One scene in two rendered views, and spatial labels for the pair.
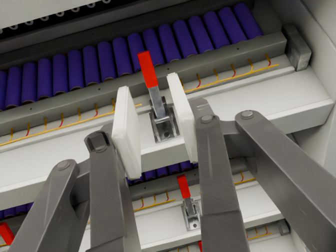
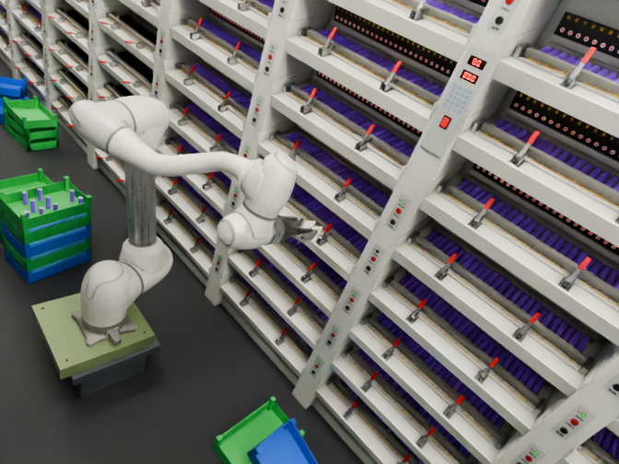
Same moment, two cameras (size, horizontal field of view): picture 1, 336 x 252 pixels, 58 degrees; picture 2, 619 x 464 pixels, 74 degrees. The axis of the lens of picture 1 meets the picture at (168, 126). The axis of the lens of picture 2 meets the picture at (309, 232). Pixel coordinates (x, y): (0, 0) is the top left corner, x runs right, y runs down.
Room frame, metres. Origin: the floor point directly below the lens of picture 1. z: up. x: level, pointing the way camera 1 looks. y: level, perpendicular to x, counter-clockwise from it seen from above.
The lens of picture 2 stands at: (-0.91, -0.59, 1.64)
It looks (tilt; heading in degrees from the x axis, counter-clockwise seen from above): 33 degrees down; 30
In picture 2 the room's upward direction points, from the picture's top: 21 degrees clockwise
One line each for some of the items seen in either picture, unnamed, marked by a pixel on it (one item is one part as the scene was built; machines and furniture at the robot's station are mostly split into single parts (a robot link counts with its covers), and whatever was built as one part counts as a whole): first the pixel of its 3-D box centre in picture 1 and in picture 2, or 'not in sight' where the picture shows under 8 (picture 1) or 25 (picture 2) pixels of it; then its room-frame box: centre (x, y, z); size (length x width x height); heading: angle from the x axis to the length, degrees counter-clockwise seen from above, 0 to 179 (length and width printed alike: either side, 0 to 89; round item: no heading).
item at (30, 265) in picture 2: not in sight; (49, 241); (-0.28, 1.10, 0.12); 0.30 x 0.20 x 0.08; 6
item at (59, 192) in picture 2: not in sight; (46, 201); (-0.28, 1.10, 0.36); 0.30 x 0.20 x 0.08; 6
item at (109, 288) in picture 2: not in sight; (107, 289); (-0.34, 0.44, 0.41); 0.18 x 0.16 x 0.22; 17
